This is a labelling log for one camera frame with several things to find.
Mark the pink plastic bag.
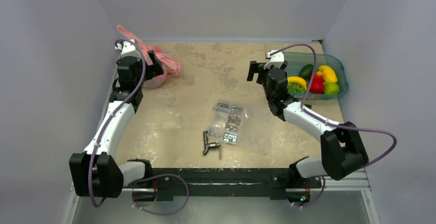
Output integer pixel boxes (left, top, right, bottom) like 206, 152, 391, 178
117, 25, 181, 88

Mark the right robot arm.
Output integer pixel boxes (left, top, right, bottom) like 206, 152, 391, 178
247, 61, 369, 186

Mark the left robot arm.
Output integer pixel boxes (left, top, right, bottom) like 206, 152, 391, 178
69, 50, 164, 198

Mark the yellow banana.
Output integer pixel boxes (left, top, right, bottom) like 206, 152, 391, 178
287, 76, 307, 89

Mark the green grapes bunch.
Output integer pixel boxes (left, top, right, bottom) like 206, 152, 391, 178
287, 83, 306, 93

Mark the teal plastic tub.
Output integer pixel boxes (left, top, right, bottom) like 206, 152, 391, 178
281, 51, 349, 101

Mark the dark green avocado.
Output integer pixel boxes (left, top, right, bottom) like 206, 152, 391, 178
299, 64, 314, 80

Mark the red apple in tub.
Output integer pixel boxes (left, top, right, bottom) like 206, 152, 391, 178
309, 71, 325, 94

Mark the clear plastic screw box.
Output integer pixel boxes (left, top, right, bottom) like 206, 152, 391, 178
205, 99, 275, 154

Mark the green lime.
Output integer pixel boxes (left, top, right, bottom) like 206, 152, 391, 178
323, 82, 340, 95

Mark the black metal tool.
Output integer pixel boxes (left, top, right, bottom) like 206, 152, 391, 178
202, 130, 222, 160

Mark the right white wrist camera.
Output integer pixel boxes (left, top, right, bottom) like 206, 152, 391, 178
264, 50, 285, 69

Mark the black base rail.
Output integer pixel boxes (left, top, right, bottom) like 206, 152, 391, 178
123, 168, 322, 202

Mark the aluminium frame rail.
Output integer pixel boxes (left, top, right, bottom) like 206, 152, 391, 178
62, 170, 371, 223

